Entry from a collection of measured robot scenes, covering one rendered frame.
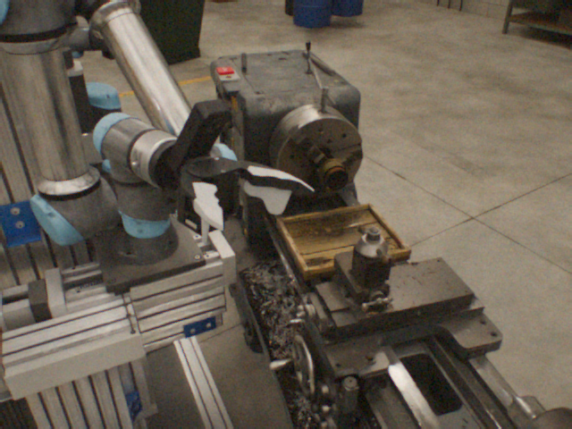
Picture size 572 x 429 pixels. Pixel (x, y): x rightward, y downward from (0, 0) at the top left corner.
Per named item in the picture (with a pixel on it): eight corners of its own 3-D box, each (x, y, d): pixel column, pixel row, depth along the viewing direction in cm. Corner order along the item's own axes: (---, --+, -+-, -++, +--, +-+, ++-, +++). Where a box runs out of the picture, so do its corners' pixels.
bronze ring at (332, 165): (315, 156, 169) (325, 170, 162) (341, 153, 172) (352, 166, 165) (314, 180, 175) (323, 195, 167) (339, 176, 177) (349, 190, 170)
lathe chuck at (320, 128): (268, 190, 188) (273, 108, 172) (347, 184, 198) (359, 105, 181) (274, 203, 181) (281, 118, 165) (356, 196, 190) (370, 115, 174)
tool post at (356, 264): (350, 271, 136) (353, 241, 131) (375, 266, 138) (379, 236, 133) (362, 290, 130) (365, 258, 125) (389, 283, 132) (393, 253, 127)
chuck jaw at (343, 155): (326, 147, 179) (357, 138, 181) (327, 159, 182) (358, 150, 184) (338, 161, 170) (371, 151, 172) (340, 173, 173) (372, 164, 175)
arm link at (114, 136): (138, 151, 86) (130, 103, 81) (179, 173, 79) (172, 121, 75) (95, 167, 81) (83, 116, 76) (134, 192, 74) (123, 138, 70)
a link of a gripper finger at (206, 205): (222, 264, 57) (217, 223, 65) (225, 217, 54) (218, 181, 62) (194, 265, 56) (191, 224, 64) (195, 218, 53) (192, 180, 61)
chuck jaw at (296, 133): (307, 155, 179) (287, 134, 172) (318, 146, 178) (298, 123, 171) (319, 170, 170) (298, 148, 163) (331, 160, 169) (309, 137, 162)
